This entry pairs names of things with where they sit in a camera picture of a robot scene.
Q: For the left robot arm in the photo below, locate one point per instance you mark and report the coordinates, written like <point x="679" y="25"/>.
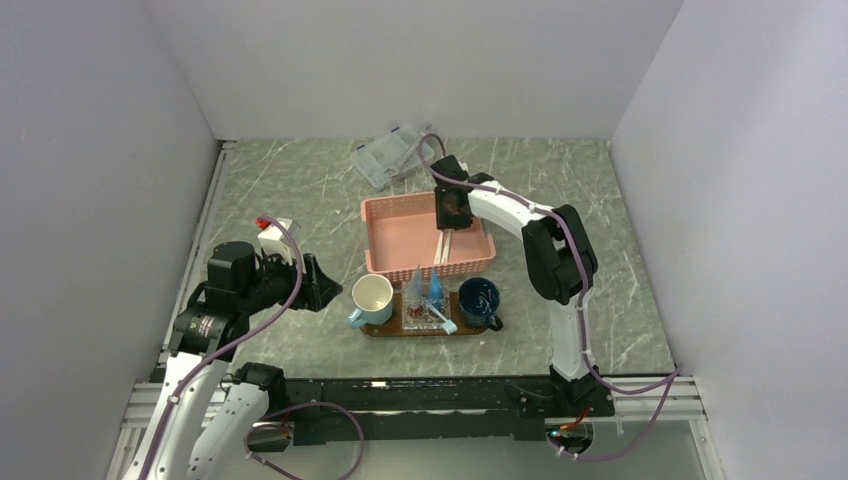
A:
<point x="216" y="315"/>

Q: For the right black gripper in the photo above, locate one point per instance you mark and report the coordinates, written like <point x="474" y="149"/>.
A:
<point x="445" y="222"/>

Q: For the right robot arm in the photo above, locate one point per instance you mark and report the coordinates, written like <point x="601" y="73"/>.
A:
<point x="559" y="257"/>

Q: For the dark blue mug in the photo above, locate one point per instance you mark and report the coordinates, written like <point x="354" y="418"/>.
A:
<point x="479" y="300"/>

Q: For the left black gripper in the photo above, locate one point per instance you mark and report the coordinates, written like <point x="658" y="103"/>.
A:
<point x="323" y="288"/>

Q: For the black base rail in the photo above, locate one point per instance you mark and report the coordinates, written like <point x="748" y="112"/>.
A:
<point x="522" y="408"/>

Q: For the pink toothbrush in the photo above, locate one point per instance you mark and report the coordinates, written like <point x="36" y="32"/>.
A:
<point x="446" y="244"/>

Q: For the clear plastic box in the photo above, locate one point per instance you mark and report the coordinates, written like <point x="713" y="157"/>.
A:
<point x="372" y="158"/>

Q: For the blue toothpaste tube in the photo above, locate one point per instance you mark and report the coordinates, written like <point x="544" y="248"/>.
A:
<point x="435" y="294"/>

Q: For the clear acrylic toothbrush holder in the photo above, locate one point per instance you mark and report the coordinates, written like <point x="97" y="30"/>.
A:
<point x="425" y="322"/>

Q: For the white toothbrush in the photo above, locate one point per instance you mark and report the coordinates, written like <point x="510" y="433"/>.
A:
<point x="439" y="250"/>

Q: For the pink plastic basket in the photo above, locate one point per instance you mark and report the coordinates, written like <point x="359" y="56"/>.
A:
<point x="402" y="234"/>

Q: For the white toothpaste tube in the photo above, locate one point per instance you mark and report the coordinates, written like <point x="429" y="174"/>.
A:
<point x="413" y="294"/>

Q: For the oval wooden tray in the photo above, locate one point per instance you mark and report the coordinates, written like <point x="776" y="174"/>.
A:
<point x="393" y="327"/>

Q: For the aluminium side rail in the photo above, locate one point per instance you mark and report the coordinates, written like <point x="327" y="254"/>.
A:
<point x="195" y="245"/>

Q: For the light blue mug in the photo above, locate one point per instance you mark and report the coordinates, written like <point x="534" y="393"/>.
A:
<point x="373" y="296"/>

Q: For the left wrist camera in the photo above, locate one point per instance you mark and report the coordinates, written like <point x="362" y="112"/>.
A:
<point x="273" y="241"/>

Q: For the light blue toothbrush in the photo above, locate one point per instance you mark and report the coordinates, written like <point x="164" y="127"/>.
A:
<point x="445" y="324"/>

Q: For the silver wrench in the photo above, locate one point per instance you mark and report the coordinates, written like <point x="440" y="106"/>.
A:
<point x="392" y="170"/>

